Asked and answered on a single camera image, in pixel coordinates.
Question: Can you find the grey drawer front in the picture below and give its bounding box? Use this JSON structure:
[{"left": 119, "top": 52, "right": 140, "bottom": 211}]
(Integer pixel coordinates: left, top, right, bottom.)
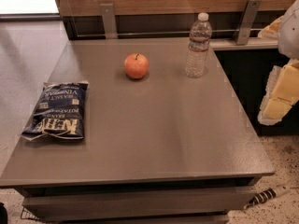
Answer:
[{"left": 23, "top": 187, "right": 255, "bottom": 222}]

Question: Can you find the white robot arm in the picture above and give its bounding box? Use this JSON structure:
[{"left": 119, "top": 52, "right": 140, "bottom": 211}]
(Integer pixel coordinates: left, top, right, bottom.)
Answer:
[{"left": 258, "top": 0, "right": 299, "bottom": 126}]

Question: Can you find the left metal bracket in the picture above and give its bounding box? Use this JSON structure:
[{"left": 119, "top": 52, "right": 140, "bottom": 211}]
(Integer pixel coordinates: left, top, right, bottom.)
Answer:
[{"left": 100, "top": 3, "right": 118, "bottom": 39}]

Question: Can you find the clear plastic water bottle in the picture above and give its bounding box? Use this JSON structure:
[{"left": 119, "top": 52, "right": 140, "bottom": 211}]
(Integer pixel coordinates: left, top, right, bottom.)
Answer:
[{"left": 185, "top": 12, "right": 212, "bottom": 78}]

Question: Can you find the horizontal metal rail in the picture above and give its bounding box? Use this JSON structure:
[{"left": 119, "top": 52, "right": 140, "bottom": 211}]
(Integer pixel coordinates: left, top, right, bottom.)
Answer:
[{"left": 76, "top": 27, "right": 263, "bottom": 38}]

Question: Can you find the right metal bracket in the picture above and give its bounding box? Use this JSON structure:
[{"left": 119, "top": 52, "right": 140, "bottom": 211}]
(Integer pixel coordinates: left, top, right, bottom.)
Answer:
[{"left": 234, "top": 0, "right": 262, "bottom": 46}]

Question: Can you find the blue chip bag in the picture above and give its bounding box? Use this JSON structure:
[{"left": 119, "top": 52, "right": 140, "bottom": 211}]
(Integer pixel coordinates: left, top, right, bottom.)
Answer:
[{"left": 21, "top": 81, "right": 89, "bottom": 141}]

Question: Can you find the metal bracket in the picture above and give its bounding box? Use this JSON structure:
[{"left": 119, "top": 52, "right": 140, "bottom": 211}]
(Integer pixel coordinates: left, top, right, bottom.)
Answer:
[
  {"left": 100, "top": 3, "right": 118, "bottom": 39},
  {"left": 234, "top": 0, "right": 262, "bottom": 46}
]

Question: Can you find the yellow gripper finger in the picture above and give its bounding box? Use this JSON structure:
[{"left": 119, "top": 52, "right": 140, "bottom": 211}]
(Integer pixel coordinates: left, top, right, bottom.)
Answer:
[
  {"left": 258, "top": 16, "right": 282, "bottom": 40},
  {"left": 258, "top": 59, "right": 299, "bottom": 126}
]

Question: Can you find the striped black white cable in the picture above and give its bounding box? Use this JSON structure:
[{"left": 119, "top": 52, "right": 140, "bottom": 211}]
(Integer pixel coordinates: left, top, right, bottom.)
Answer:
[{"left": 243, "top": 184, "right": 292, "bottom": 210}]

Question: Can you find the red apple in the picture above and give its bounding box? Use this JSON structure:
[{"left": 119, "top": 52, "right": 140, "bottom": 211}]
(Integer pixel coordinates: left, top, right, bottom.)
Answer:
[{"left": 124, "top": 53, "right": 149, "bottom": 79}]

